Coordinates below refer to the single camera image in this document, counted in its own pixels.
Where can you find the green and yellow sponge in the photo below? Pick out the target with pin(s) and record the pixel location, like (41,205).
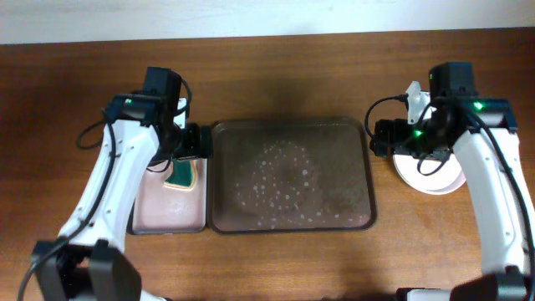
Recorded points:
(183,175)

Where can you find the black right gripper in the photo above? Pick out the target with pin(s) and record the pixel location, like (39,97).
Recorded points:
(395,127)

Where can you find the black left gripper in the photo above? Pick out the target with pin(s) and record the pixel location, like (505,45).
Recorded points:
(195,149)

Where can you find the white plate with red stain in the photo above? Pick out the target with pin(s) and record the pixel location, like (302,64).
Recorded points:
(446,180)

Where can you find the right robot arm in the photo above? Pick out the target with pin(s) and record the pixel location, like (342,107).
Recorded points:
(482,135)

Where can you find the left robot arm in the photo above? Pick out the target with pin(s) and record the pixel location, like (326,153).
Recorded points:
(87,260)

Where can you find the large dark brown tray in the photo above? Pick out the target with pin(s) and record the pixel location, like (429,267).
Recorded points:
(303,175)

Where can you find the small pink rinse tray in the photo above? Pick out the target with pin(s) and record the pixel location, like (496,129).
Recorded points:
(159,209)

